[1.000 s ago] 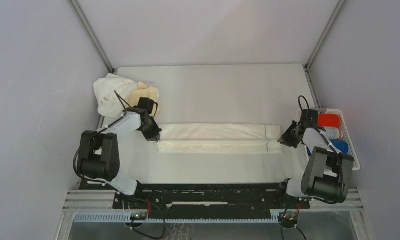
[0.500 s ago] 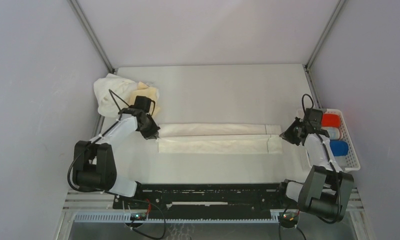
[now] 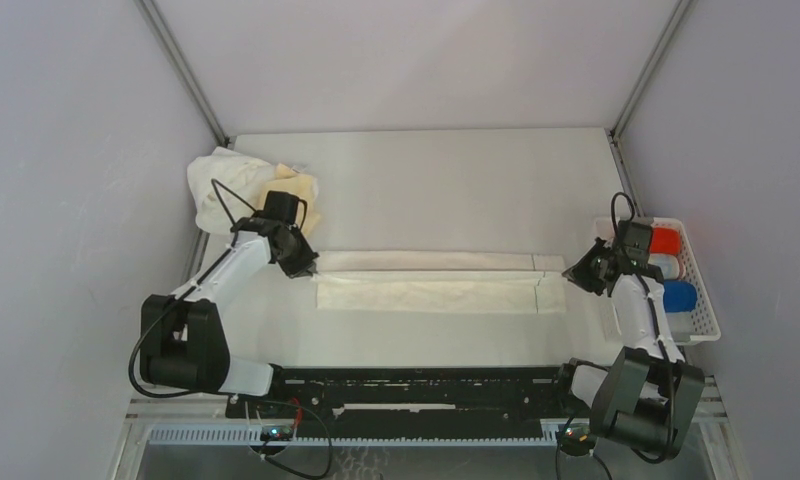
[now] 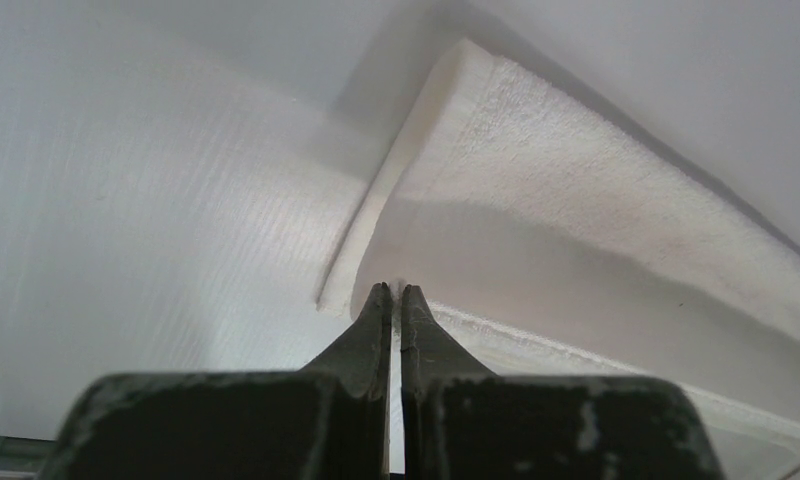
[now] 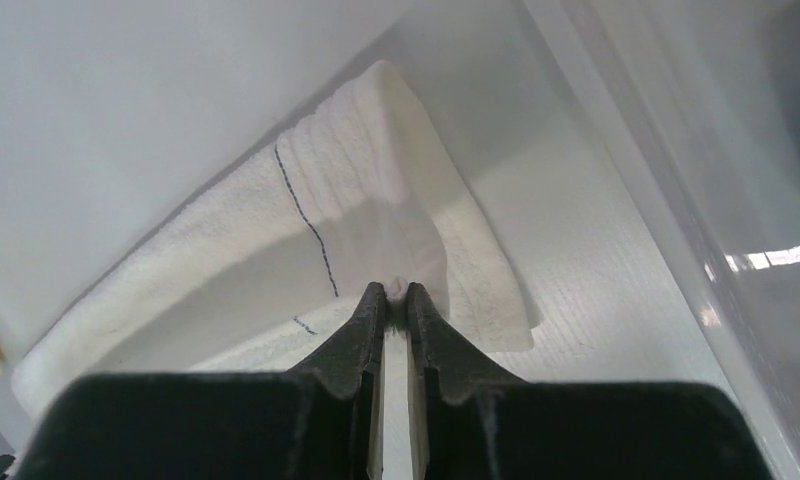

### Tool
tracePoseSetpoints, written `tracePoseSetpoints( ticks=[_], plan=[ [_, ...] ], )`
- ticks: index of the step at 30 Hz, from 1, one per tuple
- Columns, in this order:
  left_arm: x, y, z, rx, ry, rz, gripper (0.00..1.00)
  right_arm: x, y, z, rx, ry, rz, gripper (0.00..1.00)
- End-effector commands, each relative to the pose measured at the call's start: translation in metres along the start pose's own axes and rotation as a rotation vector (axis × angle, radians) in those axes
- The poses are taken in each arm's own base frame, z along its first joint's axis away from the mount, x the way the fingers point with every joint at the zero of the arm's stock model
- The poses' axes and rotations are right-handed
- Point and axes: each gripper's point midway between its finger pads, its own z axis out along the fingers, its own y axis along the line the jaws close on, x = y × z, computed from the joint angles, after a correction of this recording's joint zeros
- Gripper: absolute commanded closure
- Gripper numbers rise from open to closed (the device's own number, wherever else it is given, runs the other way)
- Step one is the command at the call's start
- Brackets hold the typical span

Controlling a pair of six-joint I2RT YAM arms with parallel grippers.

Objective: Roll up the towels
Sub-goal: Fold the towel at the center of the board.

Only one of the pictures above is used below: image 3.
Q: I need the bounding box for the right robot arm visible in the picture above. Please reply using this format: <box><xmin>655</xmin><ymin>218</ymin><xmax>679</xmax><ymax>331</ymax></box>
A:
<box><xmin>553</xmin><ymin>238</ymin><xmax>705</xmax><ymax>464</ymax></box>

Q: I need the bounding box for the yellow towel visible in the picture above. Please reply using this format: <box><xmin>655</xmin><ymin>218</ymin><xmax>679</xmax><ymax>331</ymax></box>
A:
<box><xmin>256</xmin><ymin>164</ymin><xmax>321</xmax><ymax>239</ymax></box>

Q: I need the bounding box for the red rolled towel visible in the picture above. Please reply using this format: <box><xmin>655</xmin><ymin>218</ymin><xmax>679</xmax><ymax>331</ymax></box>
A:
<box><xmin>649</xmin><ymin>227</ymin><xmax>682</xmax><ymax>256</ymax></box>

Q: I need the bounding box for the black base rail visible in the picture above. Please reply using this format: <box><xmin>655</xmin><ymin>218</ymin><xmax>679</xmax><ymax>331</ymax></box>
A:
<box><xmin>225</xmin><ymin>366</ymin><xmax>589</xmax><ymax>441</ymax></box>

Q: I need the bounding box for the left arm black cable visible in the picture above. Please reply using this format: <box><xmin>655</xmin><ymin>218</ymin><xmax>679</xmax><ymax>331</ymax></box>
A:
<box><xmin>128</xmin><ymin>178</ymin><xmax>259</xmax><ymax>399</ymax></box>

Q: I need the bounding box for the cream towel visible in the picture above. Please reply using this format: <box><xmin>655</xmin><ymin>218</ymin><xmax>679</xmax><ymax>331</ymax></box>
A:
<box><xmin>313</xmin><ymin>250</ymin><xmax>567</xmax><ymax>315</ymax></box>

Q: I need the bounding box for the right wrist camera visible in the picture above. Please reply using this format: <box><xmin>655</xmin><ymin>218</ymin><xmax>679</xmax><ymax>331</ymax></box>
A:
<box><xmin>615</xmin><ymin>220</ymin><xmax>653</xmax><ymax>263</ymax></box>

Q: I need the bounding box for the blue towel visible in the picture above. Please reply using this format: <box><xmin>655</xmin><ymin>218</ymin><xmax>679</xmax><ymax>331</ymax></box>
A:
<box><xmin>663</xmin><ymin>280</ymin><xmax>698</xmax><ymax>314</ymax></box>

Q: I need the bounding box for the white plastic basket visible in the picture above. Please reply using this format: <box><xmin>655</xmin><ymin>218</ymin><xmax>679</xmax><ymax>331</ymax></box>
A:
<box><xmin>593</xmin><ymin>215</ymin><xmax>722</xmax><ymax>346</ymax></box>

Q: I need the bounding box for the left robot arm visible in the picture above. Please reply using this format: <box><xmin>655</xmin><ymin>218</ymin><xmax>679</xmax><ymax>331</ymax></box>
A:
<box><xmin>127</xmin><ymin>221</ymin><xmax>319</xmax><ymax>417</ymax></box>

